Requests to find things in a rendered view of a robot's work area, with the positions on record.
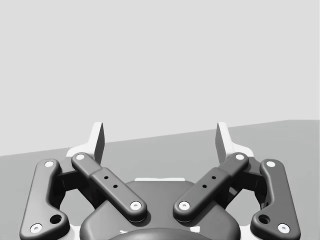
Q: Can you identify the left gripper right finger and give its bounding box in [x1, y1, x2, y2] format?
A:
[172, 121, 302, 240]

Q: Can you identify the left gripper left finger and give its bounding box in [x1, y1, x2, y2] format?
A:
[19, 121, 148, 240]

